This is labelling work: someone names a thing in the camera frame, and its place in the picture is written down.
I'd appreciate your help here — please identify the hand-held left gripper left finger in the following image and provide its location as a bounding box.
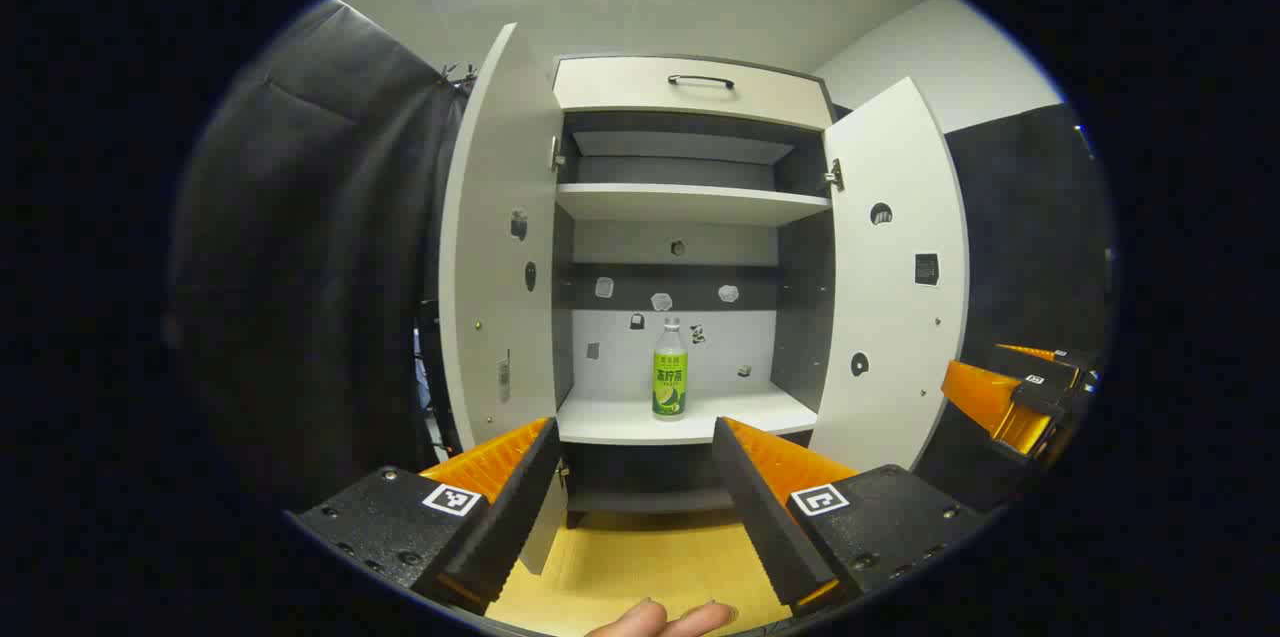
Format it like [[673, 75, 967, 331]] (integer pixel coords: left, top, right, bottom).
[[290, 415, 563, 616]]

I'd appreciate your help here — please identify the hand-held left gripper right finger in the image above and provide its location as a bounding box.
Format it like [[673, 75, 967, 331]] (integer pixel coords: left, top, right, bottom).
[[712, 415, 991, 618]]

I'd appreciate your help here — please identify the green bottle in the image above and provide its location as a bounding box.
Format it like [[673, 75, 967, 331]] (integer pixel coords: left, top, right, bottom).
[[652, 317, 689, 421]]

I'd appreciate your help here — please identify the white cabinet door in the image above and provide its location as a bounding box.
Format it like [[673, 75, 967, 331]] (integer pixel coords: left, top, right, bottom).
[[808, 77, 971, 473], [438, 22, 569, 576]]

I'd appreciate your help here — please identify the white and grey cabinet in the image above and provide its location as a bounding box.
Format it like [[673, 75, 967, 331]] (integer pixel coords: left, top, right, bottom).
[[552, 54, 839, 530]]

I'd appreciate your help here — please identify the white cabinet shelf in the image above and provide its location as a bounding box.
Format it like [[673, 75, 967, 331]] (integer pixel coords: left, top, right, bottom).
[[556, 387, 819, 446], [556, 182, 833, 225]]

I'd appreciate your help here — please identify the white cabinet drawer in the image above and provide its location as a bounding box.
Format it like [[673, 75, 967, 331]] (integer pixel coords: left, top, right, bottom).
[[553, 57, 836, 131]]

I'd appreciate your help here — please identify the black backdrop cloth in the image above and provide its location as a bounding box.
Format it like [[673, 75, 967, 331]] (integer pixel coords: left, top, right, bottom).
[[165, 0, 1116, 518]]

